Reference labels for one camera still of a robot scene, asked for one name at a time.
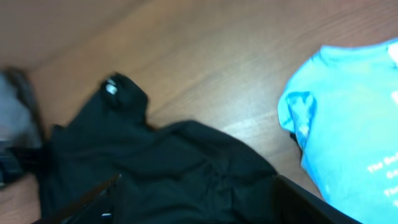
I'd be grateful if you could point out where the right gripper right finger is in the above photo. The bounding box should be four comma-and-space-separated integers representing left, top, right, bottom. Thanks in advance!
272, 175, 359, 224

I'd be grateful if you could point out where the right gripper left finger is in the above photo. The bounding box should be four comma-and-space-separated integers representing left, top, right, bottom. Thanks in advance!
32, 174, 121, 224

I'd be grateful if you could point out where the black t-shirt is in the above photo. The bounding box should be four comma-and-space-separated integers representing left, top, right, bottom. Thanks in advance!
39, 74, 276, 223

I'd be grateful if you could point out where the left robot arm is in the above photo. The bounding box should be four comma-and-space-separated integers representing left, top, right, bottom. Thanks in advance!
1, 67, 45, 188

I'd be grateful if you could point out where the light blue t-shirt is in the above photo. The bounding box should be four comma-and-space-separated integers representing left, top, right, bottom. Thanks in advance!
277, 39, 397, 223

